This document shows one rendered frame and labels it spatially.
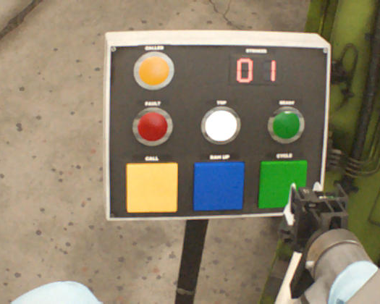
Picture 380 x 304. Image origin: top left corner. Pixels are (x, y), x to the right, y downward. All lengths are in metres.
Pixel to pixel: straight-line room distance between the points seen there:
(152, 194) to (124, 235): 1.19
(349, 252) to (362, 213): 0.83
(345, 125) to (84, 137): 1.24
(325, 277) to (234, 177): 0.40
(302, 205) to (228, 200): 0.25
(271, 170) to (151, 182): 0.18
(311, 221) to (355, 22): 0.48
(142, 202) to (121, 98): 0.16
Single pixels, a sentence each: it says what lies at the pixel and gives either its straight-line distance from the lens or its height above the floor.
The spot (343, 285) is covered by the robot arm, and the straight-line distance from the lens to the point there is 1.03.
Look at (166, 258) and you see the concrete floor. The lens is 2.56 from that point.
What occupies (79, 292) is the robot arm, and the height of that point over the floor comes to 1.45.
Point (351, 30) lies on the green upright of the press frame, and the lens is 1.59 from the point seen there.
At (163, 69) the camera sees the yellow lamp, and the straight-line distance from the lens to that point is 1.36.
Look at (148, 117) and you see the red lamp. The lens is 1.38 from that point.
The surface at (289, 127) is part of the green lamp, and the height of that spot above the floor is 1.09.
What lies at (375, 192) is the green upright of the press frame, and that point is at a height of 0.72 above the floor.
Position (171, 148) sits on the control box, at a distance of 1.40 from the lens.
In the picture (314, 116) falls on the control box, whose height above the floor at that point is 1.10.
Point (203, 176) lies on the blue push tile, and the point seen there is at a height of 1.03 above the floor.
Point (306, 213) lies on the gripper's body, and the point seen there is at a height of 1.17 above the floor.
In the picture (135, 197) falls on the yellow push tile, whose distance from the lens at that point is 1.41.
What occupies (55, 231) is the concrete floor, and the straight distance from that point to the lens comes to 2.60.
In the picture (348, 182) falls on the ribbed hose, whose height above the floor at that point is 0.75.
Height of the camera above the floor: 2.11
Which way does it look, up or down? 49 degrees down
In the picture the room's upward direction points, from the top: 8 degrees clockwise
